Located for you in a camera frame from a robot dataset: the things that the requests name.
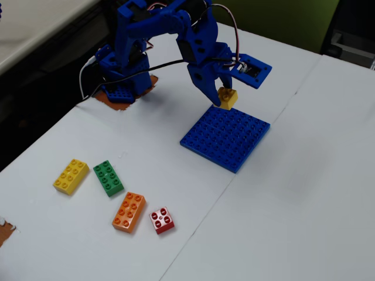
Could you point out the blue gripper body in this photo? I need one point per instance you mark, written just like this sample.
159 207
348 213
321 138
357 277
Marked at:
202 78

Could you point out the wide blue gripper finger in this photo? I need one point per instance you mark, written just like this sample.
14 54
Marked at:
203 80

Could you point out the thin blue gripper finger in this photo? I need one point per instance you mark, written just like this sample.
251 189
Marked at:
227 77

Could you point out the yellow 2x2 toy block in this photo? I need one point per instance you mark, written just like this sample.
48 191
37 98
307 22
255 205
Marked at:
228 99

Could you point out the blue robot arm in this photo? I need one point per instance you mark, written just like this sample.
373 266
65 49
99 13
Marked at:
132 26

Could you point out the green 2x4 toy block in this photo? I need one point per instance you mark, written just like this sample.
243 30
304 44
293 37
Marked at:
108 178

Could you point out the red 2x2 toy block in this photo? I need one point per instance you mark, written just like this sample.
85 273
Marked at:
161 221

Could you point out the orange 2x4 toy block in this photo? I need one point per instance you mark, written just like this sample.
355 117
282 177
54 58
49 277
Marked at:
129 212

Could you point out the yellow 2x4 toy block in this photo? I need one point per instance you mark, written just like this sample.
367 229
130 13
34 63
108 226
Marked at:
70 177

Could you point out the blue 8x8 studded baseplate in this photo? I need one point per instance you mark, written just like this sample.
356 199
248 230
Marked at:
225 140

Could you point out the green chair back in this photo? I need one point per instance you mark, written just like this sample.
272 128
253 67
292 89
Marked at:
278 20

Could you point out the white foam board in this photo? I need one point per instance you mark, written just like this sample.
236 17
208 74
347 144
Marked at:
293 205
88 257

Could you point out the white desk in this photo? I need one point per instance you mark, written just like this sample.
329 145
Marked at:
29 26

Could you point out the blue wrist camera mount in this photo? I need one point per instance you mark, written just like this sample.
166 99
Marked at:
257 76

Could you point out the grey metal bracket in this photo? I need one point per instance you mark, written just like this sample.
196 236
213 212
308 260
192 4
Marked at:
351 47

